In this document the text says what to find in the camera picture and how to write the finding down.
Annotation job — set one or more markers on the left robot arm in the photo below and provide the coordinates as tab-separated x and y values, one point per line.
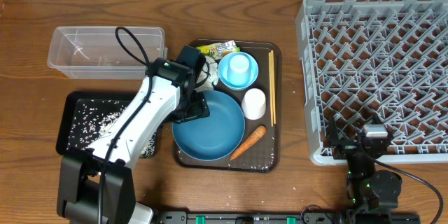
96	183

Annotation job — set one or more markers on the grey dishwasher rack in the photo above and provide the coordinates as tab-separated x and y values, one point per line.
387	58

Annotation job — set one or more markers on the wooden chopstick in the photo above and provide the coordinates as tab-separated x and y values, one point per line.
270	89
273	88

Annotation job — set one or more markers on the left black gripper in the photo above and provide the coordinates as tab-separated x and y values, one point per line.
202	109

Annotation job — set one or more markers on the light blue cup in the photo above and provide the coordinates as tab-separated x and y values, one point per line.
238	72

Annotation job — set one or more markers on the black waste tray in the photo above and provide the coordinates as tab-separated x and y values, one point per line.
68	113

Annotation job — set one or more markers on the right wooden chopstick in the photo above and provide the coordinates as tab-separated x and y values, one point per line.
273	88

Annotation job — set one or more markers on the left wooden chopstick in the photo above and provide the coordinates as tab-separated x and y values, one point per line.
270	89

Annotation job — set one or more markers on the pile of white rice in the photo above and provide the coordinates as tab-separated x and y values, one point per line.
92	118

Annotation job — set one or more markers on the brown serving tray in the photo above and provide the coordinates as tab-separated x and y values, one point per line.
263	156

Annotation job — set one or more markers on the green snack wrapper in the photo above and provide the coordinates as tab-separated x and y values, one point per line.
218	50

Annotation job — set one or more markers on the pale pink cup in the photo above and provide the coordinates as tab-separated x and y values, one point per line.
253	104

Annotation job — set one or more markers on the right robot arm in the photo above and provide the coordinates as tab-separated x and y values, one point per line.
374	192

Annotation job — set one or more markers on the light blue bowl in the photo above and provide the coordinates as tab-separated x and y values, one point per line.
223	71

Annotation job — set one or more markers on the dark blue plate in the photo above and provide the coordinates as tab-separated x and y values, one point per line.
215	136

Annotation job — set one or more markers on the clear plastic bin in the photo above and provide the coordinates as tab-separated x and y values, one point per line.
93	52

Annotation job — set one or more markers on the crumpled white tissue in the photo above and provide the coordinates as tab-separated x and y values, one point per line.
208	77

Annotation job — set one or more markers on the orange carrot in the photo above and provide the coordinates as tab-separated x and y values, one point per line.
252	139

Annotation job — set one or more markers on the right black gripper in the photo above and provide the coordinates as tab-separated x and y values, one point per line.
346	147

